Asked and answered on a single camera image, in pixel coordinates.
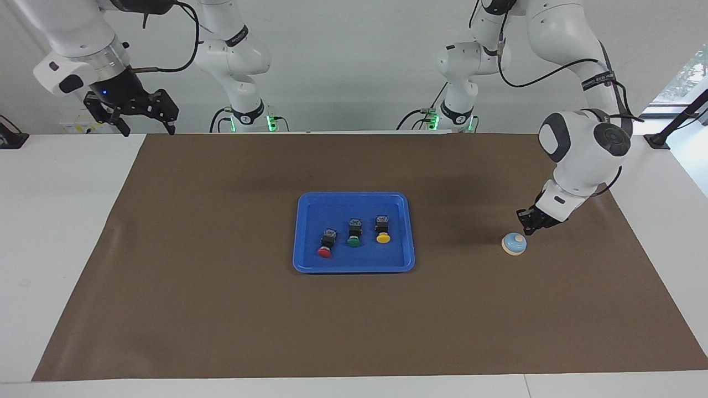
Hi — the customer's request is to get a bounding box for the red push button switch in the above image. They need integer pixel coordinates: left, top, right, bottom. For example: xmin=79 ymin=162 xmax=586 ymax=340
xmin=317 ymin=228 xmax=339 ymax=259

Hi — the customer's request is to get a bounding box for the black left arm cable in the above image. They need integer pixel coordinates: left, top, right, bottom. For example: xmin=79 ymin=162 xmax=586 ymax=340
xmin=497 ymin=30 xmax=645 ymax=197

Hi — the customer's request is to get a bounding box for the white wall socket box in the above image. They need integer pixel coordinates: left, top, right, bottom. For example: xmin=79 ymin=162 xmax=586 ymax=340
xmin=60 ymin=108 xmax=114 ymax=134

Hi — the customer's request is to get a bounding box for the green push button switch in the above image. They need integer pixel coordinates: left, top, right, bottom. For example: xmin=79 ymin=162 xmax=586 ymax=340
xmin=346 ymin=218 xmax=365 ymax=248

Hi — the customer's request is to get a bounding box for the blue service bell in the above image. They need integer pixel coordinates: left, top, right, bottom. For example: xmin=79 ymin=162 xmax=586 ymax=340
xmin=501 ymin=232 xmax=528 ymax=256

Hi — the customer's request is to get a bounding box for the black table clamp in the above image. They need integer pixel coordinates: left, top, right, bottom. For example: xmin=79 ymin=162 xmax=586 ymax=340
xmin=0 ymin=114 xmax=29 ymax=150

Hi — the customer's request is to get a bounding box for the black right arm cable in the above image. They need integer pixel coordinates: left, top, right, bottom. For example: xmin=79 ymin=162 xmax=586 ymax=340
xmin=130 ymin=0 xmax=200 ymax=74

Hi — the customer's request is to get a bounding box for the brown table mat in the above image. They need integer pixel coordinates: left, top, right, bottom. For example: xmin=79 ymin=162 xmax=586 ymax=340
xmin=32 ymin=133 xmax=708 ymax=382

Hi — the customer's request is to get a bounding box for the black camera stand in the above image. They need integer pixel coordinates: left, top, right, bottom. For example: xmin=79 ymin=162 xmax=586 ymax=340
xmin=643 ymin=88 xmax=708 ymax=150

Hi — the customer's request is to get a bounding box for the window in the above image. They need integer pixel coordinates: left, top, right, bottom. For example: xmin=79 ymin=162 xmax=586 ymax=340
xmin=652 ymin=47 xmax=708 ymax=107

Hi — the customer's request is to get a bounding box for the blue plastic tray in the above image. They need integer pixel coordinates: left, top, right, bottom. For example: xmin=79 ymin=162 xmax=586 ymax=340
xmin=292 ymin=191 xmax=416 ymax=274

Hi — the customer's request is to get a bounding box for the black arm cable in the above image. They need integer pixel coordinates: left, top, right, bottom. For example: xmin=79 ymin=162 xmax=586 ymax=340
xmin=497 ymin=30 xmax=645 ymax=197
xmin=130 ymin=0 xmax=200 ymax=74

